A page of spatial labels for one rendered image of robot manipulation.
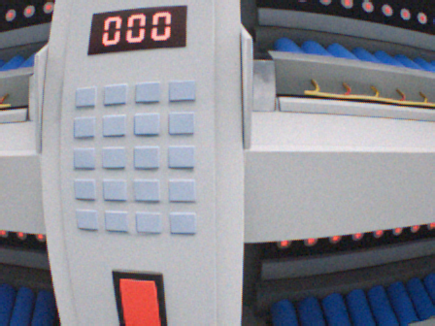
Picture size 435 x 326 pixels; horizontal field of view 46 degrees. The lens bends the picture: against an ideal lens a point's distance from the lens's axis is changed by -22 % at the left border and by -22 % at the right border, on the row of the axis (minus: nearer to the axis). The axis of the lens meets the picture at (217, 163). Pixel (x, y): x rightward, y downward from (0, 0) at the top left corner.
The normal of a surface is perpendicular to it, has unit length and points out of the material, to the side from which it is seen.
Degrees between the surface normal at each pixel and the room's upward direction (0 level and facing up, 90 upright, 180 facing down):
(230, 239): 90
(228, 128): 90
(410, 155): 110
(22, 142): 20
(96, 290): 90
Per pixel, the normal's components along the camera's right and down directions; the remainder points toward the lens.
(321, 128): 0.02, -0.92
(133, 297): 0.07, -0.05
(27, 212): 0.06, 0.39
